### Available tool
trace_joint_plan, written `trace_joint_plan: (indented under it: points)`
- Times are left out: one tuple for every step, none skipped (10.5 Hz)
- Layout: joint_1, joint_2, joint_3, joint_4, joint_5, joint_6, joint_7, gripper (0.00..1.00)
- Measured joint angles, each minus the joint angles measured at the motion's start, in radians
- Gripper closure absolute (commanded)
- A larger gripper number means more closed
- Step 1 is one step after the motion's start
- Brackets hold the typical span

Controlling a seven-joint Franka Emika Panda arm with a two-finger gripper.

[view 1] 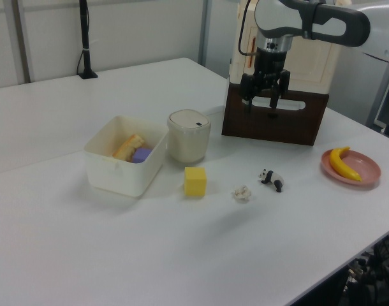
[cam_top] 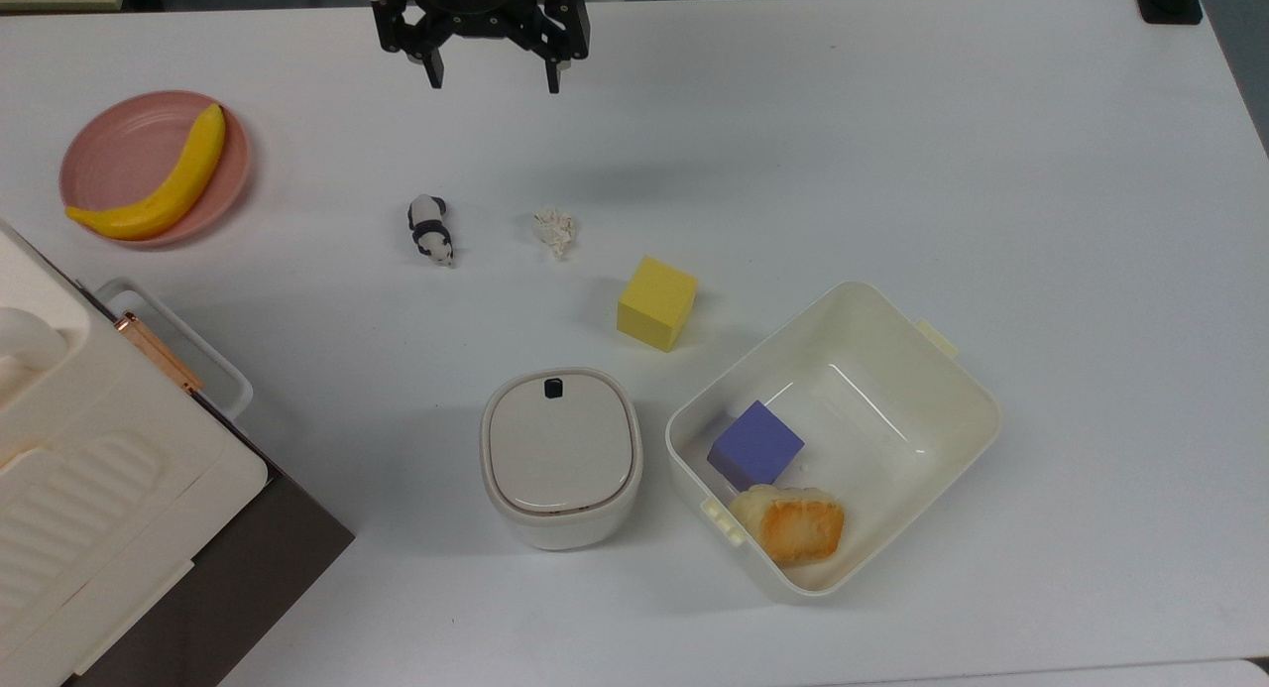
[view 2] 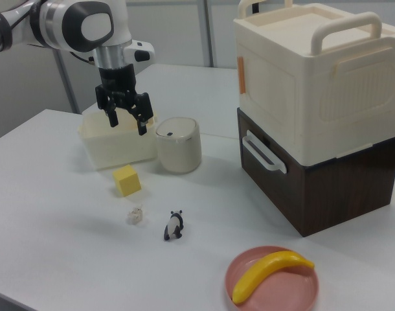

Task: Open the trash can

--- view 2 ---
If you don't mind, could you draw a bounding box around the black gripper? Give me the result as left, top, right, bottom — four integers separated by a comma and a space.
95, 63, 153, 136

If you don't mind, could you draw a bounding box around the small cream trash can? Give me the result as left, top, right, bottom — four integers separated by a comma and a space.
155, 117, 202, 175

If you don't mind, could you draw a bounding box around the cream rectangular plastic basket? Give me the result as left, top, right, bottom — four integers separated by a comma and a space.
78, 109, 159, 170

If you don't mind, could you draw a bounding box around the yellow foam cube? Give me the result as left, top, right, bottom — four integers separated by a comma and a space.
112, 164, 142, 198

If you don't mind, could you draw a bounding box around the small panda figurine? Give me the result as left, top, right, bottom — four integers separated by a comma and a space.
163, 209, 185, 242

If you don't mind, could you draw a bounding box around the cream plastic storage box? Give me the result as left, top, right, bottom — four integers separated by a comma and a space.
232, 0, 395, 167

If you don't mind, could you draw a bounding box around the dark wood drawer cabinet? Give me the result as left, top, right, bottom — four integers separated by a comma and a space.
236, 108, 395, 238

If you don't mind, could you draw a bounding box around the yellow plastic banana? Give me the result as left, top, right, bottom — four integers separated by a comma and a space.
232, 249, 315, 305

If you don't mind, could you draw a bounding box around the pink round plate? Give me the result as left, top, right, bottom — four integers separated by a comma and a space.
225, 246, 320, 311

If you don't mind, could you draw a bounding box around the white drawer handle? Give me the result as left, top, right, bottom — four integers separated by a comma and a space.
242, 129, 288, 175

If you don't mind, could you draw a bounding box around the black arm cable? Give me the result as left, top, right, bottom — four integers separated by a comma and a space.
0, 0, 43, 62

